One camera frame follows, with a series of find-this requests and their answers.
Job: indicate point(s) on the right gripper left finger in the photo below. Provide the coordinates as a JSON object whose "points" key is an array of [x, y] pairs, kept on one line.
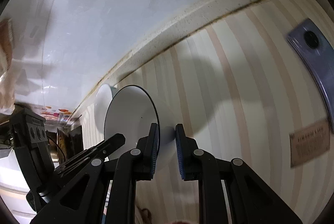
{"points": [[149, 147]]}

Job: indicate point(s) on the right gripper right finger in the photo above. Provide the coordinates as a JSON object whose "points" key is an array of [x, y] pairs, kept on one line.
{"points": [[185, 153]]}

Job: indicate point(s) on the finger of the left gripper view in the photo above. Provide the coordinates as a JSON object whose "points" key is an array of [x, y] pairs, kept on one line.
{"points": [[100, 151]]}

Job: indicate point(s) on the white bowl dark rim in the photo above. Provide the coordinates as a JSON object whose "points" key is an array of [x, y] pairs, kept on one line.
{"points": [[131, 113]]}

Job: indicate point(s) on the white bowl coloured spots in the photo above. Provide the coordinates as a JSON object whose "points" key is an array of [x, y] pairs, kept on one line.
{"points": [[102, 101]]}

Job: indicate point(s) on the striped cat table cloth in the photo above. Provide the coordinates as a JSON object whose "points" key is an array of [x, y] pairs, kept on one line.
{"points": [[240, 90]]}

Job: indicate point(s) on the small brown card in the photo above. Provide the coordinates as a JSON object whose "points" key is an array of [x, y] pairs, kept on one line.
{"points": [[309, 142]]}

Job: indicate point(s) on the dark blue smartphone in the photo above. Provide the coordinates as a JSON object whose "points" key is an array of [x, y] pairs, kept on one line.
{"points": [[316, 53]]}

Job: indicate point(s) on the colourful wall stickers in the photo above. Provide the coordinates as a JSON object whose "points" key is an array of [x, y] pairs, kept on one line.
{"points": [[52, 114]]}

